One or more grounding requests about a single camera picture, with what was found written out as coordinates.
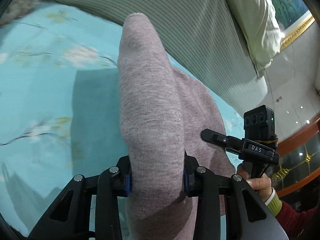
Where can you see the wooden glass cabinet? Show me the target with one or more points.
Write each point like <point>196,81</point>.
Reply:
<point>299,159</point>

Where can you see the red sleeve green cuff forearm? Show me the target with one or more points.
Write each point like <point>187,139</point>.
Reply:
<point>297,225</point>

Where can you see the cream satin pillow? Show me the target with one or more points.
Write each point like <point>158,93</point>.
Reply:
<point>257,19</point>

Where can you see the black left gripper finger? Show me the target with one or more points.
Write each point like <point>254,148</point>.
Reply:
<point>222,140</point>

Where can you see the mauve knitted sweater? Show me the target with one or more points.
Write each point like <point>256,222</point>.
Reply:
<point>163,111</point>

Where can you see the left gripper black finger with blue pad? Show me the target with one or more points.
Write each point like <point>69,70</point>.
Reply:
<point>121,176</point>
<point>190,175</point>

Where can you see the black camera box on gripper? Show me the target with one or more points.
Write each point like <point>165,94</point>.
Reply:
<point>259,124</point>

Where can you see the pink floral pillow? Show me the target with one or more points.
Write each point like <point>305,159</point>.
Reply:
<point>18,9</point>

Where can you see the gold framed landscape painting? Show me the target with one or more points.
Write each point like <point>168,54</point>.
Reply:
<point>294,18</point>

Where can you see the person's right hand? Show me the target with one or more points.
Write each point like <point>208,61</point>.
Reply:
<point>262,185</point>

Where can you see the grey striped quilt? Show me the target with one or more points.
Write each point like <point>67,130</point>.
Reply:
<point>201,35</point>

